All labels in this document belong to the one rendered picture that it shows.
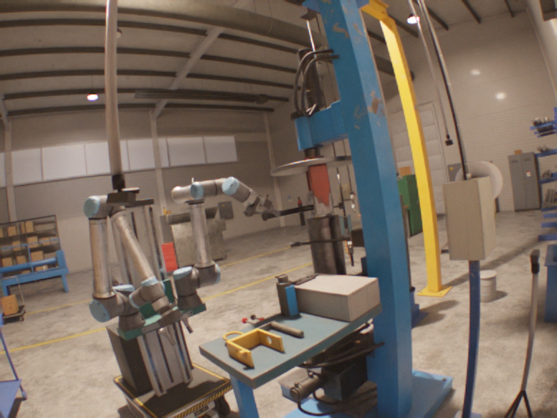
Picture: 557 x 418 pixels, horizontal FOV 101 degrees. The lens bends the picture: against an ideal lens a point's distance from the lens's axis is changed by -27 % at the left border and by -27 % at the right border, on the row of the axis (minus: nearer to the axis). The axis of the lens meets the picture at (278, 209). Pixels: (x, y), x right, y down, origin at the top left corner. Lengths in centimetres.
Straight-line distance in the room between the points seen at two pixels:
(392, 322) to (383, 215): 59
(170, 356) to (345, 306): 159
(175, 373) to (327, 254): 151
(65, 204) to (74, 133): 318
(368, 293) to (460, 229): 58
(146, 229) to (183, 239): 730
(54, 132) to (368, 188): 1425
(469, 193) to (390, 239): 47
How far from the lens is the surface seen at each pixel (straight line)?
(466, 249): 169
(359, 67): 177
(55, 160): 1472
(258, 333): 131
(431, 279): 461
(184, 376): 264
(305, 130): 201
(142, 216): 236
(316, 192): 180
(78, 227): 1442
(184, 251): 967
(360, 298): 143
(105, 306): 194
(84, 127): 1518
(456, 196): 166
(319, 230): 196
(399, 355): 192
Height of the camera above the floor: 163
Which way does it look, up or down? 2 degrees down
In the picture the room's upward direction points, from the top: 9 degrees counter-clockwise
